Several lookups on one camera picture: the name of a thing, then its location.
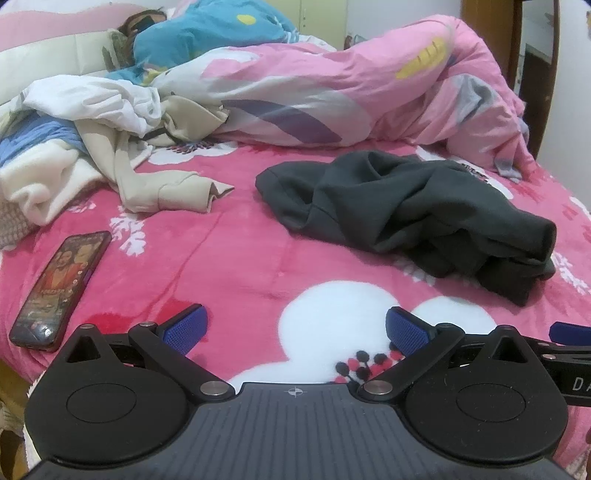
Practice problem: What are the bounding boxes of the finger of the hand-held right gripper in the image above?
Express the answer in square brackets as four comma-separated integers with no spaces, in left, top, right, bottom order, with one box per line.
[531,322,591,358]

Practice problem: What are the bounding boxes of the white garment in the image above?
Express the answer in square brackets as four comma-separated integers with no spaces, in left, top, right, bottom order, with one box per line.
[21,76,162,137]

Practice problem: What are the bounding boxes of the smartphone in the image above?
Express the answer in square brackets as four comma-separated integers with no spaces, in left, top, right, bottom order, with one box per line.
[9,231,113,354]

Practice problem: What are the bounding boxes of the pale yellow cabinet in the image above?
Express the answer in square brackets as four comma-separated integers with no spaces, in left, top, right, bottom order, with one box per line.
[259,0,352,49]

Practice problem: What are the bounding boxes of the brown wooden furniture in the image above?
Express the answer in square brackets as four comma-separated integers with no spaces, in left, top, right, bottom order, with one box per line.
[462,0,561,107]

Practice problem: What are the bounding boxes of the blue and white fleece blanket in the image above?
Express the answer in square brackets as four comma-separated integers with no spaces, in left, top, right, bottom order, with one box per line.
[0,111,105,227]

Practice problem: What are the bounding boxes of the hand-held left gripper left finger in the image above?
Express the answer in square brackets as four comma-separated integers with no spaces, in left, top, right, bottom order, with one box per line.
[58,304,236,401]

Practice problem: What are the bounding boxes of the pink floral fleece blanket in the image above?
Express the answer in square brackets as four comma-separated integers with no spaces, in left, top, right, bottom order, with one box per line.
[0,138,591,467]

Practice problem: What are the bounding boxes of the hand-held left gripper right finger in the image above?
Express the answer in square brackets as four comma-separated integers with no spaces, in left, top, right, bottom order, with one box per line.
[358,305,539,401]

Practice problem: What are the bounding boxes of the pink and white headboard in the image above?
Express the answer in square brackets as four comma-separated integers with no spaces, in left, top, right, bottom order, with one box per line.
[0,0,139,88]

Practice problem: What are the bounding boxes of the olive printed pillow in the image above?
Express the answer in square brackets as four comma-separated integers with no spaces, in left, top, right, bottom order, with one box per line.
[108,30,137,72]

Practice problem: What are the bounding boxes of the beige garment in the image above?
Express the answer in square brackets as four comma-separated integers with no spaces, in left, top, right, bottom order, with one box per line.
[76,92,236,215]

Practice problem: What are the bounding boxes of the blue printed quilt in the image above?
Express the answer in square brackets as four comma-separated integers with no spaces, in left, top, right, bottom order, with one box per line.
[108,0,301,86]

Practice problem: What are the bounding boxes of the dark grey garment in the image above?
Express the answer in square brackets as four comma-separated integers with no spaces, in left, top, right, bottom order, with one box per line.
[255,150,558,308]

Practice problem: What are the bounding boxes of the cream knitted cloth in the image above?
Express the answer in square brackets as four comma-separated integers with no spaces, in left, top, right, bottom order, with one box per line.
[0,203,44,252]

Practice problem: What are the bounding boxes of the pink carrot print duvet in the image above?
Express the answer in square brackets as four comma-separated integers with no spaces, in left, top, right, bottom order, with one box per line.
[152,14,539,181]

